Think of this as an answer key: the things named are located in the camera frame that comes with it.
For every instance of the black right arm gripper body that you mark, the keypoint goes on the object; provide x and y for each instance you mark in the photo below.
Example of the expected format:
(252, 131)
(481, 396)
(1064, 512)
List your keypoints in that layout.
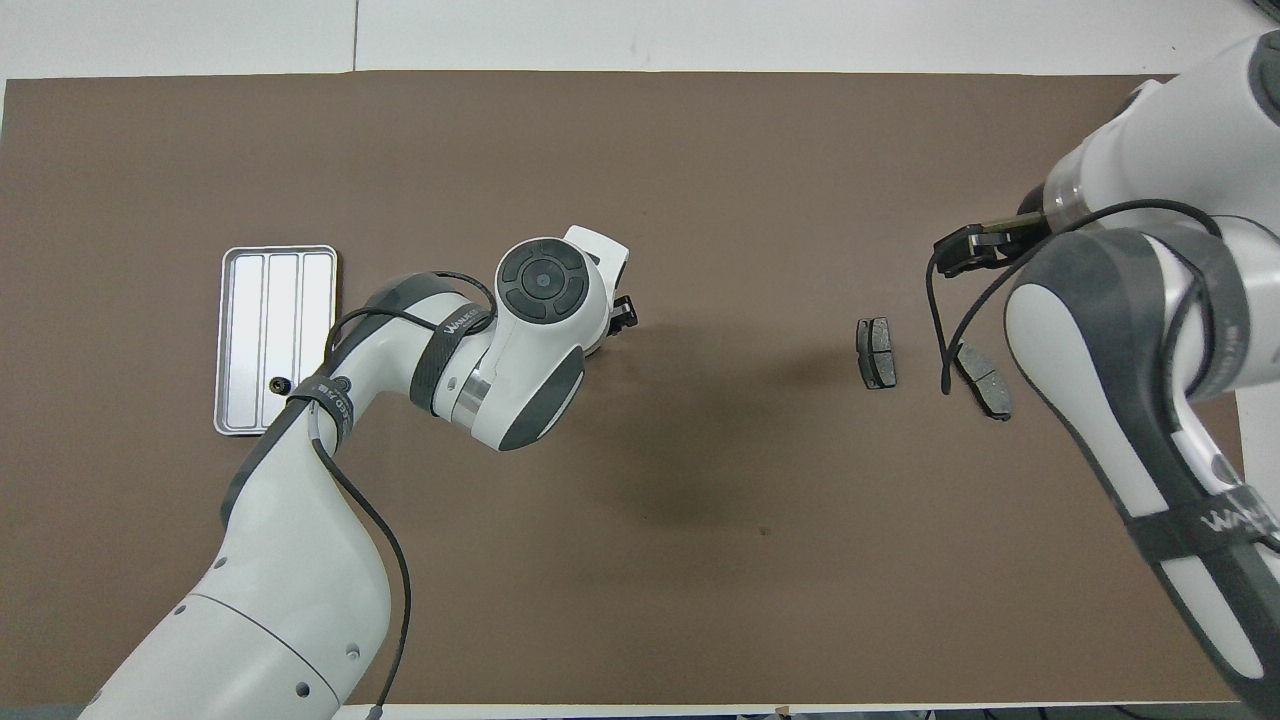
(1025, 232)

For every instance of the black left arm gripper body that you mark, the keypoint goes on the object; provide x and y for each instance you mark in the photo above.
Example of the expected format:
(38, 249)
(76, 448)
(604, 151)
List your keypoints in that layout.
(622, 312)

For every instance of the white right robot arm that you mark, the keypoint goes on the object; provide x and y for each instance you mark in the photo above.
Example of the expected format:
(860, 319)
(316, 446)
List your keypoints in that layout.
(1120, 350)

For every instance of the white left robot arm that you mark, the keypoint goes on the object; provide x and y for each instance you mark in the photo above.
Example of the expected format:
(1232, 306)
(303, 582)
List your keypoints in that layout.
(290, 580)

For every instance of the silver metal tray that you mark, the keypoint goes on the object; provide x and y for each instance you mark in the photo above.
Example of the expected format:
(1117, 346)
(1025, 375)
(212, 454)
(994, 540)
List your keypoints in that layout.
(245, 330)

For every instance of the rectangular dark grey brake pad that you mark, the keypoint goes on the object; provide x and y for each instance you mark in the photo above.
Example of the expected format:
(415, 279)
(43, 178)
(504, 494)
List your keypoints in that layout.
(877, 352)

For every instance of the brown table mat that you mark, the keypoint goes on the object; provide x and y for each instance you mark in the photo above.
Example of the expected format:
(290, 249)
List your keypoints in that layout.
(700, 200)

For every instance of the curved dark grey brake pad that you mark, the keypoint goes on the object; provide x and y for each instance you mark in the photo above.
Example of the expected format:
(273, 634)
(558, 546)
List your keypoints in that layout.
(990, 390)

